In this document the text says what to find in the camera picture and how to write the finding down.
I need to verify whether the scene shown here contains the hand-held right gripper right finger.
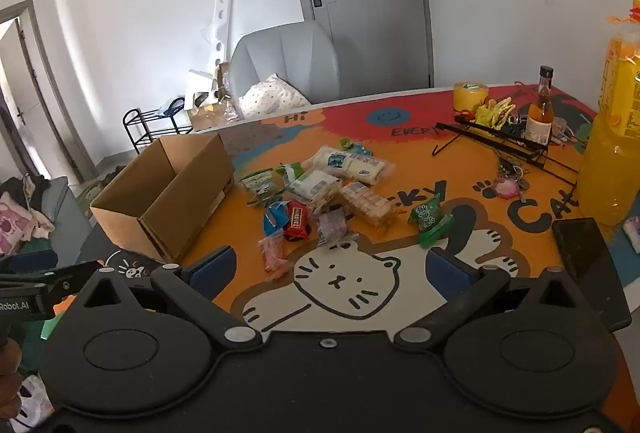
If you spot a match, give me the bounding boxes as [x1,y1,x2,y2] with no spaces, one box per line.
[394,247,583,355]

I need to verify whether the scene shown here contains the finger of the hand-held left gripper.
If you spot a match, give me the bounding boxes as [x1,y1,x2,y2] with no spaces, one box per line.
[0,261,103,304]

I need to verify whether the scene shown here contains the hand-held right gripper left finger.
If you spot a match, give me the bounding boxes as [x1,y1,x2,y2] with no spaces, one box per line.
[80,247,263,356]

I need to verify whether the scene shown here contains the green snack packet dark print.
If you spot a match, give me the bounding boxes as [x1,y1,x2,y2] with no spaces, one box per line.
[407,193,455,249]

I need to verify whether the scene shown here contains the pink snack packet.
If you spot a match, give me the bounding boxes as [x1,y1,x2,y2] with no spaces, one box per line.
[257,233,291,281]

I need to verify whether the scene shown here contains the brown cardboard box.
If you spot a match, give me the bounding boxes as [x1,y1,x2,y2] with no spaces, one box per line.
[90,133,236,264]

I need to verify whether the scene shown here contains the blue snack packet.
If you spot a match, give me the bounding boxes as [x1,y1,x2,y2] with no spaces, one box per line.
[263,200,291,236]

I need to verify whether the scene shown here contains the green white snack packet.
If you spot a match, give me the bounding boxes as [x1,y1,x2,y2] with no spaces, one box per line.
[240,168,278,204]
[275,161,306,186]

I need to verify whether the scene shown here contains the red snack bar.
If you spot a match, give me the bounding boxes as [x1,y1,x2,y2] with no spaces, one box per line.
[284,200,313,241]

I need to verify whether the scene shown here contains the clear small wrapper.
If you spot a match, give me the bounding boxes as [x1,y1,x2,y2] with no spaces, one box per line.
[315,208,351,246]

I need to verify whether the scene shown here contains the white bread packet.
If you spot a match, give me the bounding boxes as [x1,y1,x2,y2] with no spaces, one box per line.
[285,168,343,204]

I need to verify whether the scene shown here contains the long white roll cake packet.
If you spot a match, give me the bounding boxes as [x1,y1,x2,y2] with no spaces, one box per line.
[300,145,396,186]

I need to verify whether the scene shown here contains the small teal green packet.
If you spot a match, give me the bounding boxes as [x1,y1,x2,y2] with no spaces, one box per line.
[340,138,373,156]

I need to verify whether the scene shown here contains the person's left hand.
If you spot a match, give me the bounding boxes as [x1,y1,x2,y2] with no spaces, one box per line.
[0,340,23,416]

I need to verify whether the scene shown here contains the grey sofa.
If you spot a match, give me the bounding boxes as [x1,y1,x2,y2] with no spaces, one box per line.
[0,175,93,274]

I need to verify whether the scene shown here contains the pink tote bag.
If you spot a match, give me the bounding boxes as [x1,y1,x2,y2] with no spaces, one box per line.
[0,192,38,254]

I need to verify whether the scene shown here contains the green floor mat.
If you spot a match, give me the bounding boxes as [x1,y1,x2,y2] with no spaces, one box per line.
[80,178,108,201]

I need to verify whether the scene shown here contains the dark clothes pile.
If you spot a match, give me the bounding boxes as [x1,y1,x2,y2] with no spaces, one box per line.
[0,173,51,214]

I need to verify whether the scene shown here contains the white printed cloth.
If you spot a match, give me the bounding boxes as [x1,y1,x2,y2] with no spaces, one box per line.
[0,375,56,433]

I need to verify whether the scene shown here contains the printed cat table mat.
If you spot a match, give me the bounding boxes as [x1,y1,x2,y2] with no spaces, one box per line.
[82,83,640,414]

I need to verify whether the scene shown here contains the black phone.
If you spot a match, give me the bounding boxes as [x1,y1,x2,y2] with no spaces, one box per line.
[551,217,632,334]

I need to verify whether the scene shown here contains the black shoe rack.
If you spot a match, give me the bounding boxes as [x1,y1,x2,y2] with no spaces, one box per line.
[122,105,193,154]

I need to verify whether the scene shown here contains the small cardboard box with plastic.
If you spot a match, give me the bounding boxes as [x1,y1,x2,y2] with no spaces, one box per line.
[187,103,241,134]

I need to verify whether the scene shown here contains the yellow green packet bundle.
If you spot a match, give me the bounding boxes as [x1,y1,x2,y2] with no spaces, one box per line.
[475,97,518,128]

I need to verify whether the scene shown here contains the yellow tape roll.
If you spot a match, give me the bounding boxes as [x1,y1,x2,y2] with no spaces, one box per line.
[453,82,490,114]

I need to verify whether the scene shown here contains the glass bottle amber liquid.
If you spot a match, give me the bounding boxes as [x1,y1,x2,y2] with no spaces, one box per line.
[525,65,556,146]

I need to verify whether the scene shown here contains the white dotted pillow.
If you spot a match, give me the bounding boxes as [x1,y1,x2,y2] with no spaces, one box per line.
[238,74,312,118]

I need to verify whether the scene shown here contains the orange juice bottle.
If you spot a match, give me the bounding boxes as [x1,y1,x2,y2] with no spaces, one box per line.
[577,113,640,226]

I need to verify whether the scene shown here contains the tissue packet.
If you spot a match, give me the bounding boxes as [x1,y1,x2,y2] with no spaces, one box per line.
[622,215,640,254]

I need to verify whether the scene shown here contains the white interior door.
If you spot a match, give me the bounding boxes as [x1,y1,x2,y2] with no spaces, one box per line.
[0,18,56,164]

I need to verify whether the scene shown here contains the grey chair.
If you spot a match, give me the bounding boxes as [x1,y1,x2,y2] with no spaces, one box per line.
[229,20,342,118]

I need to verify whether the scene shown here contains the white foam board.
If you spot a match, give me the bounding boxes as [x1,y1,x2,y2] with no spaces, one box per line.
[200,0,235,74]

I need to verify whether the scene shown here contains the yellow labelled bottle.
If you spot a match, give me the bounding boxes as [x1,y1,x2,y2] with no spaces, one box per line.
[597,0,640,138]

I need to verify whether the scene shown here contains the grey door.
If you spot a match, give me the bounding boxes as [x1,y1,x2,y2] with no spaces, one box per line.
[282,0,435,106]

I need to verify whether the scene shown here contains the key bunch pink keychain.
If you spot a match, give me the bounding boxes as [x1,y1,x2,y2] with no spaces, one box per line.
[492,158,533,201]

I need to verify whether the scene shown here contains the black wire rack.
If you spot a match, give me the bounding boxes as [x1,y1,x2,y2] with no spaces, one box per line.
[432,115,581,176]

